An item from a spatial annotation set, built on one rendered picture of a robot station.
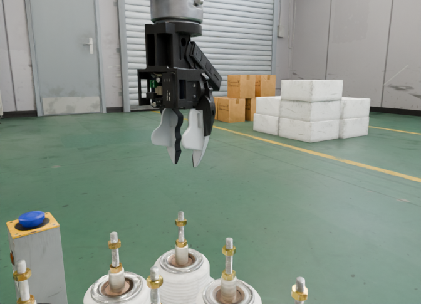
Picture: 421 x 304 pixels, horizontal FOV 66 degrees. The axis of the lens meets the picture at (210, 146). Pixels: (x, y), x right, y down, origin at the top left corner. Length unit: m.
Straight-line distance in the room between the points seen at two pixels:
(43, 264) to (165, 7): 0.46
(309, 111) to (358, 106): 0.62
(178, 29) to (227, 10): 6.05
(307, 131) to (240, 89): 1.45
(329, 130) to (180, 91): 2.76
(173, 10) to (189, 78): 0.09
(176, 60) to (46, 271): 0.42
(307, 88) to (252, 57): 3.87
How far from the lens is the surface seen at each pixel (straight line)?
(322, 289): 1.00
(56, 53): 5.51
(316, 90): 2.97
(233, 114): 4.15
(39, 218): 0.63
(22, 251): 0.63
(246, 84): 4.23
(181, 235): 0.56
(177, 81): 0.44
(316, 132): 3.02
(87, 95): 5.55
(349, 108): 3.32
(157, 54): 0.46
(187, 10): 0.47
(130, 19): 5.72
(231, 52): 6.48
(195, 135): 0.49
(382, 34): 6.15
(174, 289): 0.57
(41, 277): 0.65
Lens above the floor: 0.56
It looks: 12 degrees down
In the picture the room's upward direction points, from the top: straight up
